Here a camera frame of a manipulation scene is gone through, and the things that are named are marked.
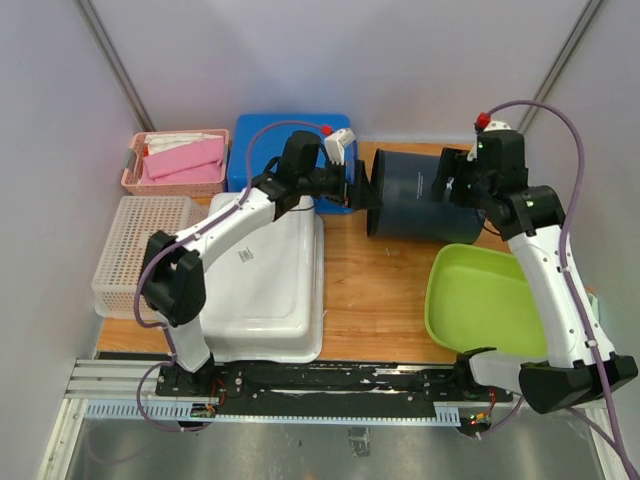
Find white perforated plastic basket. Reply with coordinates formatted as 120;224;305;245
91;196;208;320

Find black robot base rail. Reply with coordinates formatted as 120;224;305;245
155;361;513;413

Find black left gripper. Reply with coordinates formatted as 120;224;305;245
299;156;383;210

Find pink folded cloth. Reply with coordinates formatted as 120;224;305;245
140;137;225;185

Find pink plastic basket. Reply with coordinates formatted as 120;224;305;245
121;129;229;198

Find blue plastic tub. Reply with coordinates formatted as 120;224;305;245
227;114;359;219

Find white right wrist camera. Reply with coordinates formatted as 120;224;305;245
467;120;513;162

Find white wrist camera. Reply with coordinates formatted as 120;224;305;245
467;120;513;162
324;128;356;166

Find large white plastic tub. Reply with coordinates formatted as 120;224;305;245
200;197;324;363

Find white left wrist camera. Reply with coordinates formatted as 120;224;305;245
324;128;356;166

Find white folded cloth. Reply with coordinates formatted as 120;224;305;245
144;132;224;155

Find white slotted cable duct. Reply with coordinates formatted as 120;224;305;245
85;400;462;427

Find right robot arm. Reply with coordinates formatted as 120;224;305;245
431;120;638;414

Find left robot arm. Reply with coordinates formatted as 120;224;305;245
133;128;382;396

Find black round bucket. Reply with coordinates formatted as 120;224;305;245
366;149;485;244

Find lime green plastic tub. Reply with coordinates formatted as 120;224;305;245
424;244;547;358

